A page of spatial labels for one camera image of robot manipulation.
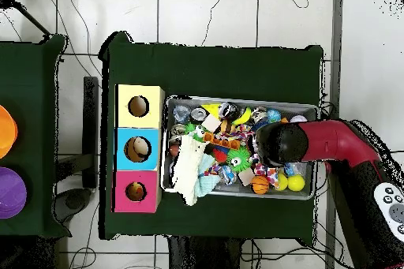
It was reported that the yellow ball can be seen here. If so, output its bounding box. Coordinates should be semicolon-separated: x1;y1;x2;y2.
272;174;290;192
286;174;306;193

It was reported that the wooden box with three holes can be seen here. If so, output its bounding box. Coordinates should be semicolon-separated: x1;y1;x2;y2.
113;84;166;214

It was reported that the globe print ball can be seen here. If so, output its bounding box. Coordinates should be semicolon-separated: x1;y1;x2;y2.
264;109;282;125

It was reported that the mint green waffle cloth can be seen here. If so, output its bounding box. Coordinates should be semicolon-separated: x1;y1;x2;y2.
194;154;222;198

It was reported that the green spiky ball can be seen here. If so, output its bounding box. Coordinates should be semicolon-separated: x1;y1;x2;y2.
185;122;208;143
226;148;253;171

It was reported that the yellow toy banana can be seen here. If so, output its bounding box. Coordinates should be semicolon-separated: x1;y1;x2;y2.
233;107;253;126

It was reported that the shallow wire mesh bin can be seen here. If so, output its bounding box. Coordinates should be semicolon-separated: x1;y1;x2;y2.
163;95;319;200

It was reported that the purple plate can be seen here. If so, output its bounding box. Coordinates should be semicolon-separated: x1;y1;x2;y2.
0;166;28;219

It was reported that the orange plate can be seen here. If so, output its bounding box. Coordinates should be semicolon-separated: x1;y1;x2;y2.
0;104;19;159

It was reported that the small orange basketball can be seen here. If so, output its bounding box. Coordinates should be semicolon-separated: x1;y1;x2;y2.
252;175;271;195

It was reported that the silver metal can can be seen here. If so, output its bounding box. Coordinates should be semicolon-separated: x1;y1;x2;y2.
190;106;209;124
219;102;240;122

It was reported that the yellow plastic block toy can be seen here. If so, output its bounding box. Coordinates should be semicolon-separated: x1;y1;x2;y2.
201;103;222;120

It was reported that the small orange plastic block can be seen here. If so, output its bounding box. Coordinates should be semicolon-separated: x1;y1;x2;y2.
203;131;241;151

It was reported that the yellow plush duck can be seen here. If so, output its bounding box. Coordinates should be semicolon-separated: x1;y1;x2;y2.
128;183;146;201

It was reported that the wooden cube block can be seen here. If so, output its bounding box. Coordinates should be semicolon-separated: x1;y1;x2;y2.
201;114;223;134
238;167;256;187

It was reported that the dark green table cloth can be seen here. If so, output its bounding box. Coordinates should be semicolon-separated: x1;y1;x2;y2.
0;35;67;237
99;31;326;241

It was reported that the cream yellow waffle cloth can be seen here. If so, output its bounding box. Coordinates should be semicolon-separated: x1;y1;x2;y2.
171;135;208;207

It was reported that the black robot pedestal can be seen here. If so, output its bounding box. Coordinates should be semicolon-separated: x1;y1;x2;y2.
166;237;253;269

